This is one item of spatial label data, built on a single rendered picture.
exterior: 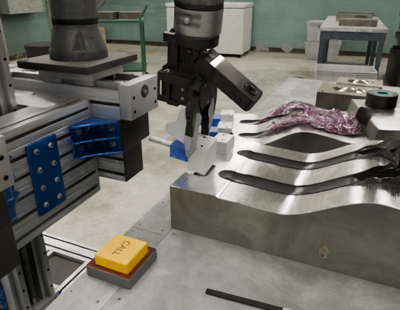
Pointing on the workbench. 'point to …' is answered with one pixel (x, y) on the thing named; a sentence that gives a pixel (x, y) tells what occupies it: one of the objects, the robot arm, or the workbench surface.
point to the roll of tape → (381, 99)
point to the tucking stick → (243, 300)
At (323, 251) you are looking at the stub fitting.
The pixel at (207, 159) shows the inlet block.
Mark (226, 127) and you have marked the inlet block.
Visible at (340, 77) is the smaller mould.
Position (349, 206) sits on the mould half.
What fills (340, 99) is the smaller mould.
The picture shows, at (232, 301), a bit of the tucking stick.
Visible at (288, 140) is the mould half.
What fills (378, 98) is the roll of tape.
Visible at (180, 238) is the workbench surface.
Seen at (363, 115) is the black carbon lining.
